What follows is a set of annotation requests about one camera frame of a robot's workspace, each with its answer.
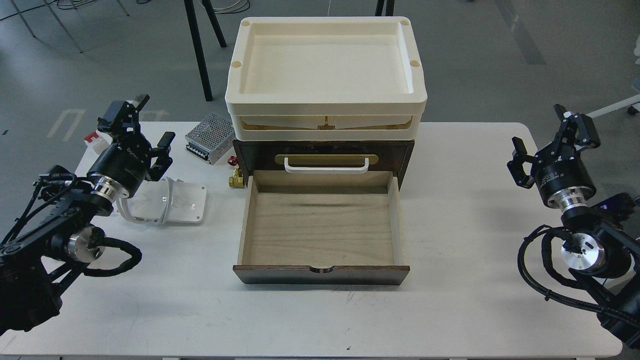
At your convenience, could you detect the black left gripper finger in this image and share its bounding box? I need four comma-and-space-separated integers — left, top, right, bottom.
97, 94, 150, 139
145, 131, 176, 182

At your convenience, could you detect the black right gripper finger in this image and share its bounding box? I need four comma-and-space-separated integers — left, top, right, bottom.
506, 137, 539, 189
549, 104, 601, 157

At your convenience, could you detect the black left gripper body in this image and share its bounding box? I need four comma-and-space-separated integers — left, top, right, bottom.
87, 136, 151, 198

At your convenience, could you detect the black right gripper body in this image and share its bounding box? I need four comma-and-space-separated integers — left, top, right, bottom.
533, 150, 597, 208

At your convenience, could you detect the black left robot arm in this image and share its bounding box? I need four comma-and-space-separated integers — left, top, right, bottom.
0, 94, 175, 333

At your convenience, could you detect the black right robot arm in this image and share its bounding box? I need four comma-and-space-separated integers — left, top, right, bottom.
507, 104, 640, 349

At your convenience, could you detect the white red circuit breaker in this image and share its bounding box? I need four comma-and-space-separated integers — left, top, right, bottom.
83, 131, 111, 156

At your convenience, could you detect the metal mesh power supply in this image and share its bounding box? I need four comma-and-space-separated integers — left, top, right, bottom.
185, 112, 235, 166

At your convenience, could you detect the white chair base leg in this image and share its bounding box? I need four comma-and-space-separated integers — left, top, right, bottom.
586, 94, 640, 119

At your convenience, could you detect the cream plastic stacked tray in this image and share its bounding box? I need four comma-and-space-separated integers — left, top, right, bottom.
225, 16, 428, 142

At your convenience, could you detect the open wooden drawer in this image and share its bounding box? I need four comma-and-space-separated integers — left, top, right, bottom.
233, 171, 410, 286

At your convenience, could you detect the brass valve red handle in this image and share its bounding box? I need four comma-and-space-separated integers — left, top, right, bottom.
227, 155, 245, 189

